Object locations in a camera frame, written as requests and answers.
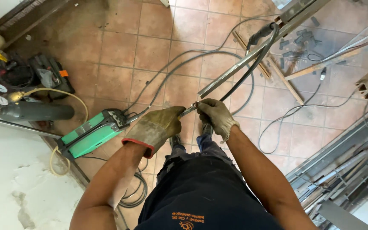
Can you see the person's left hand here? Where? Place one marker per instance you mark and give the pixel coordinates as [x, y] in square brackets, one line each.
[153, 127]

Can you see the person's right hand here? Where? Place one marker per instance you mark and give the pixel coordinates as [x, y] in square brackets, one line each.
[216, 117]

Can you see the person's right fingers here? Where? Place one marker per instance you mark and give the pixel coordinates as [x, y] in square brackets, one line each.
[204, 110]

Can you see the person's left fingers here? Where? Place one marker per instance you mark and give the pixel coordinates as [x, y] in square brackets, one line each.
[175, 120]

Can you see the person's right black shoe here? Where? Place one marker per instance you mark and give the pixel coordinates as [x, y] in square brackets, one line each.
[207, 129]

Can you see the person's black shoe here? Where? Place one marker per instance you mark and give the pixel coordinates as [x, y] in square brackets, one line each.
[207, 129]
[175, 140]

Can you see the person's left black shoe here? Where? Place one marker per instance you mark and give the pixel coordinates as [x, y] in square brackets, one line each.
[175, 140]

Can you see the long steel channel profile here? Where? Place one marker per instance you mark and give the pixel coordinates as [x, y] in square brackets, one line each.
[235, 68]

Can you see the person's dark navy workwear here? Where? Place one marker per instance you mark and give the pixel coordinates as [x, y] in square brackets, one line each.
[203, 195]

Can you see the green welding machine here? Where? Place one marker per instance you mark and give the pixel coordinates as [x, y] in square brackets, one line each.
[91, 132]

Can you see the long wooden slat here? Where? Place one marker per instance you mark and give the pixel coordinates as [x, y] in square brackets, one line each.
[286, 81]

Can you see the scattered small metal offcuts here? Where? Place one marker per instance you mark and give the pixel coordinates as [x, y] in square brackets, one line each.
[300, 40]

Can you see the black tool case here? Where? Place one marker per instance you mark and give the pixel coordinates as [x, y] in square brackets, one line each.
[51, 76]

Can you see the rusty steel bar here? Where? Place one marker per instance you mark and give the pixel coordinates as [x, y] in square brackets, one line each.
[331, 60]

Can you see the grey gas cylinder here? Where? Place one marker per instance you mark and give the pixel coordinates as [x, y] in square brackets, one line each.
[34, 111]

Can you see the pile of steel profiles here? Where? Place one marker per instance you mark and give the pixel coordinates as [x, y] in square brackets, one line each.
[340, 172]

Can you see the thin steel rods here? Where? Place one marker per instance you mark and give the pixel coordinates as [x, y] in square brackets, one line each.
[359, 40]

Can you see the heap of dark tools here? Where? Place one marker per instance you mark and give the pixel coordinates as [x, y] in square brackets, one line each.
[8, 72]

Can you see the gas regulator with gauges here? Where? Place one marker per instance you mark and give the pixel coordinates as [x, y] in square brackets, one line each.
[0, 95]

